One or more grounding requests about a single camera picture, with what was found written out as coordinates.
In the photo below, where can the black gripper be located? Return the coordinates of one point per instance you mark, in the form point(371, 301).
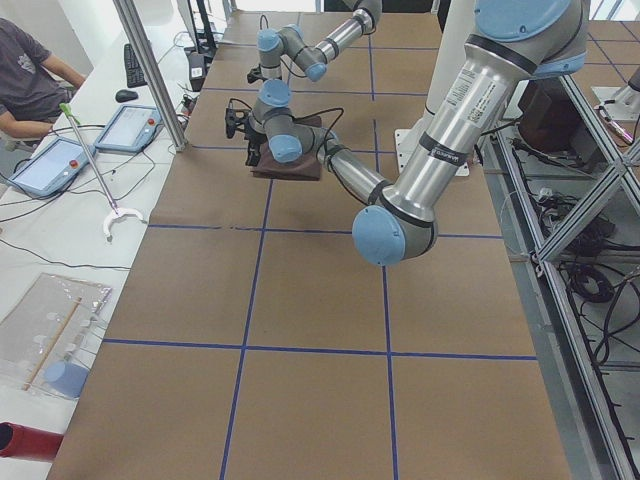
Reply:
point(256, 74)
point(253, 148)

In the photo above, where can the near blue teach pendant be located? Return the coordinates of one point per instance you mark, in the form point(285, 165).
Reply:
point(52, 169)

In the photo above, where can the aluminium truss frame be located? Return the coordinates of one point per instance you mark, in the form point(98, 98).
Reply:
point(568, 165)

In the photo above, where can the black keyboard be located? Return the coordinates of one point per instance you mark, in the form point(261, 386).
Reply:
point(133, 71)

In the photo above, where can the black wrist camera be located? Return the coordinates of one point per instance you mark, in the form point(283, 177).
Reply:
point(254, 75)
point(236, 117)

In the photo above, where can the black box white label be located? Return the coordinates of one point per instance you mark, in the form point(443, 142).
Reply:
point(197, 71)

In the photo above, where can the blue plastic cup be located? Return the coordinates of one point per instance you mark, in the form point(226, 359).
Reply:
point(66, 378)

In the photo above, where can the clear plastic tray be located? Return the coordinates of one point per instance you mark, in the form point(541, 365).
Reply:
point(28, 328)

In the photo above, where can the seated person grey shirt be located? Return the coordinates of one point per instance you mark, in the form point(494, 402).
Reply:
point(30, 95)

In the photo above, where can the red cylinder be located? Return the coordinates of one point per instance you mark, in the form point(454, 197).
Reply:
point(28, 443)

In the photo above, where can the white reacher grabber tool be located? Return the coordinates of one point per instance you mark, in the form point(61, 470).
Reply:
point(117, 212)

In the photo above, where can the dark brown t-shirt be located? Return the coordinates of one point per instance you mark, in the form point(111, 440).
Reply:
point(305, 167)

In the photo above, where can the wooden stick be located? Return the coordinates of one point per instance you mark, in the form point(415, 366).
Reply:
point(55, 338)

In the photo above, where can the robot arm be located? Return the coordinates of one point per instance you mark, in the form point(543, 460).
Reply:
point(511, 41)
point(310, 45)

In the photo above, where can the blue teach pendant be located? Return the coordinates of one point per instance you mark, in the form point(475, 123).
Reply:
point(52, 169)
point(130, 130)

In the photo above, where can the aluminium frame post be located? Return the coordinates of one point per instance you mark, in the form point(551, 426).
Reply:
point(137, 37)

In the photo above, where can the black computer mouse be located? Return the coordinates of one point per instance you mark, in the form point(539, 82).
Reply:
point(125, 95)

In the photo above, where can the far blue teach pendant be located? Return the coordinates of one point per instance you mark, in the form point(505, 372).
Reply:
point(130, 130)

